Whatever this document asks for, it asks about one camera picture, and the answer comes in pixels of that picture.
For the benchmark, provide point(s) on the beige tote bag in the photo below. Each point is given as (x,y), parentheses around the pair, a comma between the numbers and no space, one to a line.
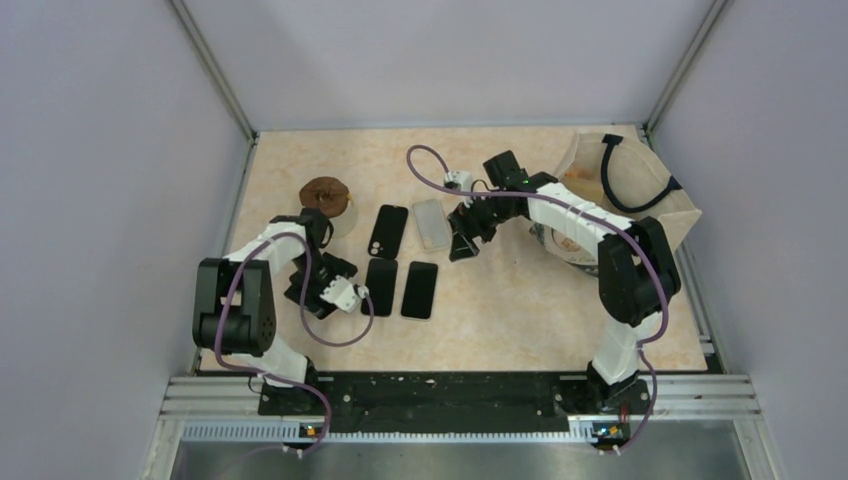
(625,177)

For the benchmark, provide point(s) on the white phone case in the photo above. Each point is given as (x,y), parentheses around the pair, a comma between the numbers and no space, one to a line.
(433,229)

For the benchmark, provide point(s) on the white cup brown lid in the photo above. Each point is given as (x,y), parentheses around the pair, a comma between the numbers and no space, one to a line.
(334,199)

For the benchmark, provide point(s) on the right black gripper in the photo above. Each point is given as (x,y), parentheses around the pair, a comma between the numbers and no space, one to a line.
(466,228)

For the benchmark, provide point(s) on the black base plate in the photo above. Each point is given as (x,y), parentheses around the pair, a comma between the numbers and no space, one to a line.
(453,402)

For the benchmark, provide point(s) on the printed paper packet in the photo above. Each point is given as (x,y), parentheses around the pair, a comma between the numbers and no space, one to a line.
(565,249)

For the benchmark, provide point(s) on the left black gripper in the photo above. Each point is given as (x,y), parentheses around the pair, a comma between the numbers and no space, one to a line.
(337,267)

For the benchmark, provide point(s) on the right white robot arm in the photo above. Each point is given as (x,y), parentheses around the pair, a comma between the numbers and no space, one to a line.
(636,274)

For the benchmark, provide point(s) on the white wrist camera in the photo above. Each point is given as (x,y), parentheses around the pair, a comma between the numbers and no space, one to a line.
(458,180)
(342,293)

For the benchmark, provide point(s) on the black phone case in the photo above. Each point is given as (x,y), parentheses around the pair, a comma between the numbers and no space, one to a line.
(388,232)

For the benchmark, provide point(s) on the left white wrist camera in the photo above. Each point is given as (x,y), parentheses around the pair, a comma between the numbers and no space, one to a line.
(342,293)

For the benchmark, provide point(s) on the grey slotted cable duct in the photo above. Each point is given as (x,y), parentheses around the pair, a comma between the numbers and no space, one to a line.
(294,432)

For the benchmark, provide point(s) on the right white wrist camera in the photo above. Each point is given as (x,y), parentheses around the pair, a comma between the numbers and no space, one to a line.
(458,180)

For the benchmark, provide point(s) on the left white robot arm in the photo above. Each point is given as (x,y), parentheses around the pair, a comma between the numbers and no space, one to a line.
(235,313)

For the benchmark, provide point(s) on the black smartphone silver edge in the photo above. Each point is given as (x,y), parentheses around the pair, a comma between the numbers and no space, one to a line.
(419,291)

